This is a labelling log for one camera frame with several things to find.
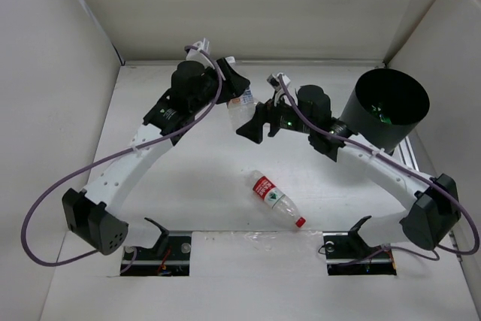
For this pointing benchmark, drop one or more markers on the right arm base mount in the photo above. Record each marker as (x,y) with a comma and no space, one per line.
(348,255)

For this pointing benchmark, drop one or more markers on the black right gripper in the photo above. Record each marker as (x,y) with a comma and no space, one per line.
(267,112)

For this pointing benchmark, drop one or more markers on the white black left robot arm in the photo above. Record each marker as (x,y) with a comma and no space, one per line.
(93,213)

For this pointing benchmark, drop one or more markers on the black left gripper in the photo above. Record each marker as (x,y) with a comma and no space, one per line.
(233,86)

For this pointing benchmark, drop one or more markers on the clear bottle orange blue label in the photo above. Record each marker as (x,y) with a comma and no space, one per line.
(242,109)

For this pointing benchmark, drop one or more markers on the clear bottle red label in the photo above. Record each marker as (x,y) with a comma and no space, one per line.
(281,207)

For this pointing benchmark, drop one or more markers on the black round bin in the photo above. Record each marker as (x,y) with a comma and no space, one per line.
(404,98)

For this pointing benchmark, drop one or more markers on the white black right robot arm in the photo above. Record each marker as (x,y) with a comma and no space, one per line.
(430,204)

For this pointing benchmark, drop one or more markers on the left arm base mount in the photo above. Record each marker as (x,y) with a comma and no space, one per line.
(173,262)

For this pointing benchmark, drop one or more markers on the green plastic bottle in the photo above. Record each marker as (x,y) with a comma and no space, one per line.
(379,111)

